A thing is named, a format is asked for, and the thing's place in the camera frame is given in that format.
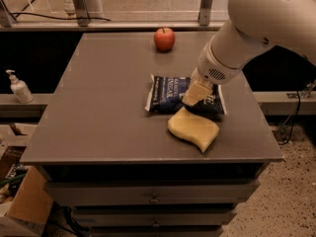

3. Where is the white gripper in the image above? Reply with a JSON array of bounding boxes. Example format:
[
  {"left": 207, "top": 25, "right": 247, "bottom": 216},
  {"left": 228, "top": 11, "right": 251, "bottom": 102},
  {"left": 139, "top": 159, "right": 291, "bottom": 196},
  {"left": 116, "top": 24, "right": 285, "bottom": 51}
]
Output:
[{"left": 182, "top": 39, "right": 244, "bottom": 106}]

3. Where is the black cable on rail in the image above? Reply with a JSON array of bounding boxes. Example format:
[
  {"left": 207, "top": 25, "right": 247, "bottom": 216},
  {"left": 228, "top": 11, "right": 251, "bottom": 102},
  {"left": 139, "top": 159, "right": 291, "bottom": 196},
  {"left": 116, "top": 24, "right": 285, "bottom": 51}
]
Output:
[{"left": 0, "top": 0, "right": 113, "bottom": 22}]

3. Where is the blue chip bag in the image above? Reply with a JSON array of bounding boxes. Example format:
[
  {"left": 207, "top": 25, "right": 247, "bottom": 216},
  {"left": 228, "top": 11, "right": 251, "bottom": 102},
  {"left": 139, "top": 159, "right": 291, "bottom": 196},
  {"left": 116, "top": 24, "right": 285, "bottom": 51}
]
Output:
[{"left": 144, "top": 75, "right": 227, "bottom": 116}]

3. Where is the white pump soap bottle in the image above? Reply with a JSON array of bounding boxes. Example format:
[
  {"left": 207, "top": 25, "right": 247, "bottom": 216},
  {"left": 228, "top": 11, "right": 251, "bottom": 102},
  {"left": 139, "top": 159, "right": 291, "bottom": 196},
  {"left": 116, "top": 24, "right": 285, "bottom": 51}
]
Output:
[{"left": 6, "top": 69, "right": 34, "bottom": 104}]

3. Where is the yellow wavy sponge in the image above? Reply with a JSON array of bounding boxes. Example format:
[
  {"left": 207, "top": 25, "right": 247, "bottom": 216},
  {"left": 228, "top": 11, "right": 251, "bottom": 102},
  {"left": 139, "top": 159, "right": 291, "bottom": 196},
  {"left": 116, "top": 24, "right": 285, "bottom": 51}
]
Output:
[{"left": 168, "top": 107, "right": 219, "bottom": 153}]

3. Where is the cardboard box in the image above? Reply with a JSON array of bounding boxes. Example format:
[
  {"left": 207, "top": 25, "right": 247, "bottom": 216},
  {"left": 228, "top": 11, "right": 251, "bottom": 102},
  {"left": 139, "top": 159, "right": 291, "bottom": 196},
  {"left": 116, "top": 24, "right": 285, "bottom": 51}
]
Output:
[{"left": 0, "top": 146, "right": 53, "bottom": 237}]

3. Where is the grey drawer cabinet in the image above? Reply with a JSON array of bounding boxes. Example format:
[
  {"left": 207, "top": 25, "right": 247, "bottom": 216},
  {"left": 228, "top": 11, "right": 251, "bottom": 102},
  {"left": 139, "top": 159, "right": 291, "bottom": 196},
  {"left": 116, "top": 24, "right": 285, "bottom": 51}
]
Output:
[{"left": 22, "top": 32, "right": 282, "bottom": 237}]

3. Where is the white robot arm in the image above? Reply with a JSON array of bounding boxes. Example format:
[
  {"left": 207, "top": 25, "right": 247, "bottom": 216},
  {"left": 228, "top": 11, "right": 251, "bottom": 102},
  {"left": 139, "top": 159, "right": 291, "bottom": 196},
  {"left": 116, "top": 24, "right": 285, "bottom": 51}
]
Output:
[{"left": 183, "top": 0, "right": 316, "bottom": 106}]

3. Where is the metal railing frame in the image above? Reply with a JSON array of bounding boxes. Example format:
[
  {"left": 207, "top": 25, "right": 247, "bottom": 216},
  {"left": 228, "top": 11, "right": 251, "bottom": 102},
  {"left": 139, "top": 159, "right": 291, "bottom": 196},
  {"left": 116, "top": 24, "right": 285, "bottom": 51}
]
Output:
[{"left": 1, "top": 0, "right": 228, "bottom": 32}]

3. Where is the red apple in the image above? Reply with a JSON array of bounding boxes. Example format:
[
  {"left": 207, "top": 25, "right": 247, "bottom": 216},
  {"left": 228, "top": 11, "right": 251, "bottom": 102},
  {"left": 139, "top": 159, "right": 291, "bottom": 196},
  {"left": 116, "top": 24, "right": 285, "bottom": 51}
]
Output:
[{"left": 154, "top": 28, "right": 176, "bottom": 51}]

